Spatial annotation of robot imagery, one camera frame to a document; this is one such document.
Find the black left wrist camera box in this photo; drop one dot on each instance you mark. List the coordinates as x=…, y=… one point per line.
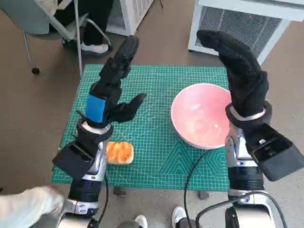
x=71, y=161

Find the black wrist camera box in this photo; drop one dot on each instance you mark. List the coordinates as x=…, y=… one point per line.
x=71, y=161
x=278, y=154

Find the green cutting mat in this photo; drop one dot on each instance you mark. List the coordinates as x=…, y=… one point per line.
x=154, y=107

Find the grey-green chair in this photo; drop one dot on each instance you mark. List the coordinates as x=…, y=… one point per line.
x=23, y=19

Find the large white grille cabinet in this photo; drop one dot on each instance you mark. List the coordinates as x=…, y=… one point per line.
x=237, y=26

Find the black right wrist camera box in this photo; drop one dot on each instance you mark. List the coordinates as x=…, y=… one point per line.
x=278, y=154

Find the black table bracket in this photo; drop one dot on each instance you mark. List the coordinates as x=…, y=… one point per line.
x=119, y=192
x=203, y=195

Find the pink bowl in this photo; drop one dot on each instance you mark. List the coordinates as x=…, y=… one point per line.
x=197, y=114

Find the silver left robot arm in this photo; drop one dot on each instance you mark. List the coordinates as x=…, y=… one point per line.
x=85, y=190

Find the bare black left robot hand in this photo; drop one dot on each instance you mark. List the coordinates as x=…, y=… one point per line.
x=111, y=90

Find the seated person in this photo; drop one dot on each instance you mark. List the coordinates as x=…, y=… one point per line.
x=95, y=23

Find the white shoe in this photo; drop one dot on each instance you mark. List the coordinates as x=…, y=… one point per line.
x=179, y=216
x=141, y=222

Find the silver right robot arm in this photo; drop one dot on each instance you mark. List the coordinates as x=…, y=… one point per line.
x=244, y=175

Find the orange long toy bread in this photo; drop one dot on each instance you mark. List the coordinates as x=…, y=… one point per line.
x=120, y=152

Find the small white grille cabinet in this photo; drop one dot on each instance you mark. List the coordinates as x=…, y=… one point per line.
x=133, y=14

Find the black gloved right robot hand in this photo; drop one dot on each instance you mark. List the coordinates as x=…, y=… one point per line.
x=244, y=78

